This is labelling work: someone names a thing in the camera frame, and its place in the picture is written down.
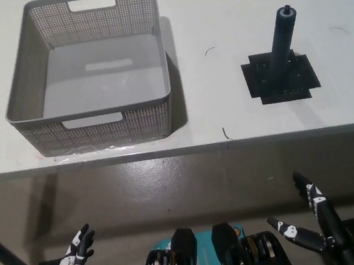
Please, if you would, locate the black teal robot torso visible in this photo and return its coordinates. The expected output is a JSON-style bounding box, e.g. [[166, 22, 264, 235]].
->
[[132, 213, 296, 265]]

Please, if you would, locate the clear adhesive tape strip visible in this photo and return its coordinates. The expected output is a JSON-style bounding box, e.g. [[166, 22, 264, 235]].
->
[[34, 136, 167, 167]]

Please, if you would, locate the black electric screwdriver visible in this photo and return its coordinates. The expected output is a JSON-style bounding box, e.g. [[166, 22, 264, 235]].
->
[[261, 3, 306, 84]]

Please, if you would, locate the black square base plate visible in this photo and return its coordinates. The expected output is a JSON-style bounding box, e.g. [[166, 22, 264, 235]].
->
[[239, 47, 323, 108]]

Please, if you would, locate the grey perforated plastic basket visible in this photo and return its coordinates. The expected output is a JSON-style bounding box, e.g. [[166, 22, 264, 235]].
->
[[0, 0, 179, 163]]

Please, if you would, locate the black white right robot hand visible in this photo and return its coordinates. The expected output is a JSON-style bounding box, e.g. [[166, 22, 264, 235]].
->
[[260, 163, 354, 265]]

